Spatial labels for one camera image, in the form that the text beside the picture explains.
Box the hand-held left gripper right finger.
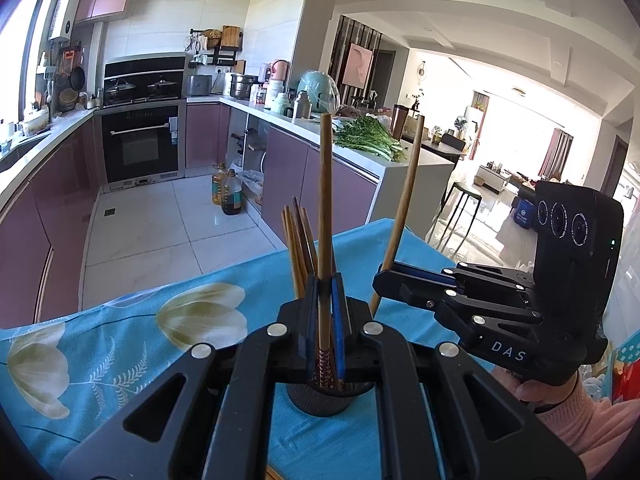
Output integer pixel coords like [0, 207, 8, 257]
[330, 273, 590, 480]

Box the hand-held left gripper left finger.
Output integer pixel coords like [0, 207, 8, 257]
[59, 275, 321, 480]

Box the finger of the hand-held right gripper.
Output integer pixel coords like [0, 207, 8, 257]
[391, 260, 537, 294]
[372, 269, 544, 347]

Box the black mesh utensil holder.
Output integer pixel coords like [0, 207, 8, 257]
[280, 296, 376, 417]

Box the floral-handled wooden chopstick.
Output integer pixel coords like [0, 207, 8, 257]
[369, 115, 426, 317]
[316, 113, 343, 391]

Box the bunch of wooden chopsticks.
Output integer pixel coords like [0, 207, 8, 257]
[281, 204, 321, 301]

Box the person's right forearm pink sleeve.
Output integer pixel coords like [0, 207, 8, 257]
[535, 375, 640, 480]

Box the person's right hand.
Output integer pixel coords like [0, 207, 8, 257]
[492, 366, 584, 414]

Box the blue bag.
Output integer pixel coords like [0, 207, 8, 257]
[512, 197, 538, 233]

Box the round black stool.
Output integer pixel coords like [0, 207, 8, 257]
[437, 181, 482, 256]

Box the dining table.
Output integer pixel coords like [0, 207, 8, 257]
[402, 132, 467, 161]

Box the red curtain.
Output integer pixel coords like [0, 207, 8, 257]
[542, 129, 573, 181]

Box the bunch of green vegetables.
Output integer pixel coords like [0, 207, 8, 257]
[334, 115, 407, 162]

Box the purple base cabinet run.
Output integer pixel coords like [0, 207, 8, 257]
[0, 110, 103, 328]
[186, 100, 386, 246]

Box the dark cooking oil bottle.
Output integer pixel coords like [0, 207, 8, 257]
[221, 169, 244, 216]

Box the white plastic bag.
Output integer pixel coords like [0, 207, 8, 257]
[239, 169, 264, 196]

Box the blue floral tablecloth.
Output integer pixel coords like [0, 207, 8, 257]
[0, 217, 501, 480]

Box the mint green air fryer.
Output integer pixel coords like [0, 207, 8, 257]
[297, 70, 341, 113]

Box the dark wooden slat screen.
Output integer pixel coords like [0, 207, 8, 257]
[330, 15, 383, 103]

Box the black built-in oven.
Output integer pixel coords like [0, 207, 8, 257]
[101, 104, 181, 183]

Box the steel stock pot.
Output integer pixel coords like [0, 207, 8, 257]
[230, 73, 258, 100]

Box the black stove hood unit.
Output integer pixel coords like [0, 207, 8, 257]
[104, 55, 187, 108]

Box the white bowl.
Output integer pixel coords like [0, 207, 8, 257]
[22, 109, 51, 136]

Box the kitchen window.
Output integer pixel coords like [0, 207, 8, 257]
[0, 0, 61, 126]

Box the white water heater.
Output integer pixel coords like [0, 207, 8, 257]
[48, 0, 82, 41]

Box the pink wall picture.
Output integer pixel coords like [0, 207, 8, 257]
[342, 42, 373, 88]

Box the black wall rack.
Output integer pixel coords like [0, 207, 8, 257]
[187, 25, 246, 66]

